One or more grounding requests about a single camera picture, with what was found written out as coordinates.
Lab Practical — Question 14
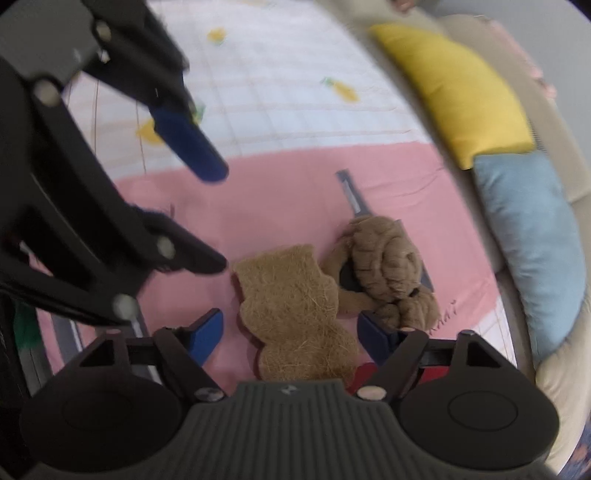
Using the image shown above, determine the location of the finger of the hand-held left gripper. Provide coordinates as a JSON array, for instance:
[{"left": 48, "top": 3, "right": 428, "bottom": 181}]
[
  {"left": 0, "top": 78, "right": 228, "bottom": 326},
  {"left": 83, "top": 0, "right": 230, "bottom": 184}
]

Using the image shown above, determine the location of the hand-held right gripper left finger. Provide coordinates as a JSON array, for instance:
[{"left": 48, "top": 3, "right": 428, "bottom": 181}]
[{"left": 78, "top": 308, "right": 227, "bottom": 402}]

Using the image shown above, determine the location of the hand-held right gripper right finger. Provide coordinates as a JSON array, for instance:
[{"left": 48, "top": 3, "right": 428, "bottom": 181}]
[{"left": 356, "top": 310, "right": 502, "bottom": 401}]

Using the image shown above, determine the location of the brown coir bear pad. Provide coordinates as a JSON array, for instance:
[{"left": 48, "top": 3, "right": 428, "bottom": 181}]
[{"left": 230, "top": 244, "right": 358, "bottom": 384}]

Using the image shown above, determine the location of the red cloth item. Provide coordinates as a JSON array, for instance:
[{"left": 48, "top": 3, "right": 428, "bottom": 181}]
[{"left": 347, "top": 362, "right": 451, "bottom": 395}]

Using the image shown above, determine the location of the brown knitted plush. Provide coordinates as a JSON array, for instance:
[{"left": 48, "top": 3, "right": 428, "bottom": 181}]
[{"left": 321, "top": 216, "right": 440, "bottom": 330}]

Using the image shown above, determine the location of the green cloth scrap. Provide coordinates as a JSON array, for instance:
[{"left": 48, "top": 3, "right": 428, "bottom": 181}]
[{"left": 14, "top": 305, "right": 40, "bottom": 349}]

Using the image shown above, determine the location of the light blue pillow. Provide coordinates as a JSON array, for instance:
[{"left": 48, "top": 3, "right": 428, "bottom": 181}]
[{"left": 473, "top": 151, "right": 586, "bottom": 365}]

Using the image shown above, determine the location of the beige sofa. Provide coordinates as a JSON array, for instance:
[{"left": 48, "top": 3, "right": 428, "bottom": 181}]
[{"left": 314, "top": 0, "right": 591, "bottom": 472}]

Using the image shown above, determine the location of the yellow pillow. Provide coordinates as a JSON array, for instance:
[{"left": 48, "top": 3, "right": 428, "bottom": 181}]
[{"left": 369, "top": 23, "right": 536, "bottom": 171}]

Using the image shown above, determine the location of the pink cloth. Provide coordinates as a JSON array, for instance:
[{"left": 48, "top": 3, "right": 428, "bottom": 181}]
[{"left": 480, "top": 16, "right": 559, "bottom": 100}]

